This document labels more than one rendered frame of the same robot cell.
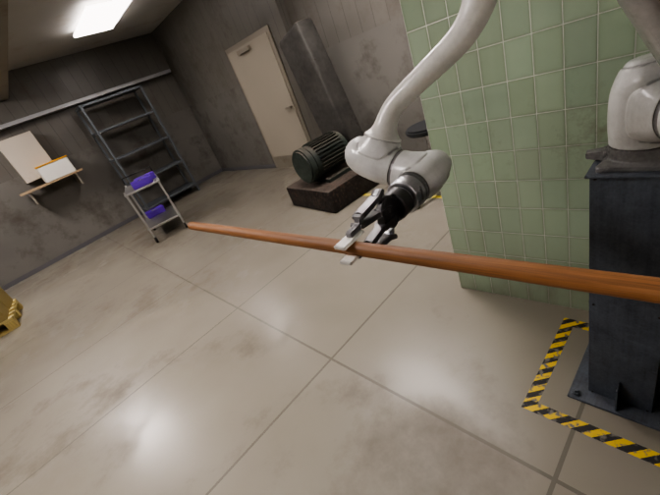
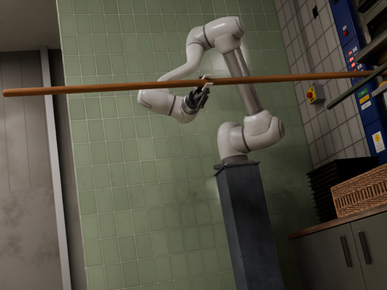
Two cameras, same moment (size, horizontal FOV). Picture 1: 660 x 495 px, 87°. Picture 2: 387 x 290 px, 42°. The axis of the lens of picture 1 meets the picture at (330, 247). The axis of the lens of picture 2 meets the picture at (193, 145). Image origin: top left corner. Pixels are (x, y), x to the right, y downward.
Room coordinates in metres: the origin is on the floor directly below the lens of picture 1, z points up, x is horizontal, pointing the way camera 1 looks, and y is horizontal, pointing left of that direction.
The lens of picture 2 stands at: (0.07, 1.84, 0.40)
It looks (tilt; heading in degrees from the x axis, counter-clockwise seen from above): 15 degrees up; 290
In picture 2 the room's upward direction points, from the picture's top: 10 degrees counter-clockwise
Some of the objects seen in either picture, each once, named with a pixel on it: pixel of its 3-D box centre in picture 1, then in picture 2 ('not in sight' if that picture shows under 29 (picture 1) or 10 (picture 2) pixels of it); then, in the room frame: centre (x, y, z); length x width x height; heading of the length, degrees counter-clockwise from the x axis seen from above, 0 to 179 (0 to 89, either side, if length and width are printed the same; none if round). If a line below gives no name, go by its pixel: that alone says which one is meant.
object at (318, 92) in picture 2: not in sight; (315, 94); (0.34, -1.42, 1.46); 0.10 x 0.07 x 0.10; 128
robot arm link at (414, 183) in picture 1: (406, 193); (192, 103); (0.79, -0.22, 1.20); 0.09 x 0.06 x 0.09; 38
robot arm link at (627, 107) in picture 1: (650, 98); (232, 140); (0.82, -0.91, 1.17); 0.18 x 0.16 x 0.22; 176
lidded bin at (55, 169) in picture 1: (55, 169); not in sight; (7.05, 4.04, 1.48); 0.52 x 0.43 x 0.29; 125
